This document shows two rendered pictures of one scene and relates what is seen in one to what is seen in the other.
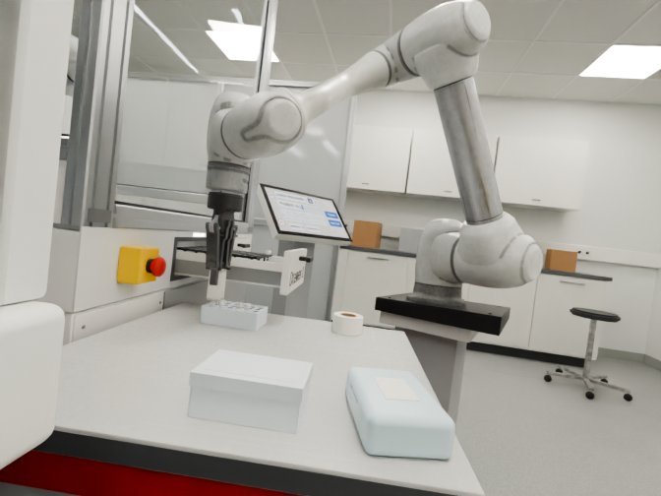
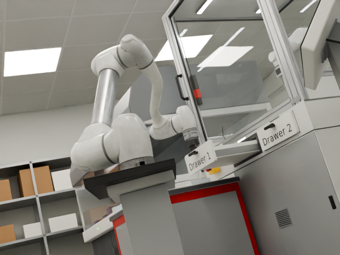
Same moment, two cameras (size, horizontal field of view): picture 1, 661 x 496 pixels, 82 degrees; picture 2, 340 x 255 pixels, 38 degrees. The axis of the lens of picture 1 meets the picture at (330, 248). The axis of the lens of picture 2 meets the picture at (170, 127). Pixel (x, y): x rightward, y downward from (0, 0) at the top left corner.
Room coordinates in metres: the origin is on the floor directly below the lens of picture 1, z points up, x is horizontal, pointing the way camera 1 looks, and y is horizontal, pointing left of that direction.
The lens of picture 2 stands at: (3.18, -1.36, 0.40)
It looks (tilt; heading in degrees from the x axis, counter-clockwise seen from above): 15 degrees up; 148
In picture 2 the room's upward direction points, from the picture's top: 15 degrees counter-clockwise
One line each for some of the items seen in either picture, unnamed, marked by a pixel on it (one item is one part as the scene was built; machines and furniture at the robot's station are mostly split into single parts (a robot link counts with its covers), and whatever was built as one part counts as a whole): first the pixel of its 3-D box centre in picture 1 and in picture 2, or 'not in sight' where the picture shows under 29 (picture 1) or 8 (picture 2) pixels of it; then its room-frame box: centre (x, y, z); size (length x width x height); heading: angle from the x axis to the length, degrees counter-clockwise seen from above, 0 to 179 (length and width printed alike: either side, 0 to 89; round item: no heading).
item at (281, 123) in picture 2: (234, 253); (277, 131); (1.42, 0.35, 0.87); 0.29 x 0.02 x 0.11; 176
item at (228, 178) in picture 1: (227, 180); (190, 135); (0.84, 0.24, 1.07); 0.09 x 0.09 x 0.06
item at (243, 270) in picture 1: (222, 263); (233, 154); (1.10, 0.30, 0.86); 0.40 x 0.26 x 0.06; 86
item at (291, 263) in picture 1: (294, 269); (200, 158); (1.08, 0.09, 0.87); 0.29 x 0.02 x 0.11; 176
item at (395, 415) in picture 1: (392, 405); (125, 207); (0.46, -0.10, 0.78); 0.15 x 0.10 x 0.04; 6
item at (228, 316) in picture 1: (235, 314); (198, 184); (0.85, 0.19, 0.78); 0.12 x 0.08 x 0.04; 84
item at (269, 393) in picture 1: (254, 387); not in sight; (0.45, 0.07, 0.79); 0.13 x 0.09 x 0.05; 85
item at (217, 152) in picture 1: (234, 130); (184, 119); (0.83, 0.23, 1.18); 0.13 x 0.11 x 0.16; 36
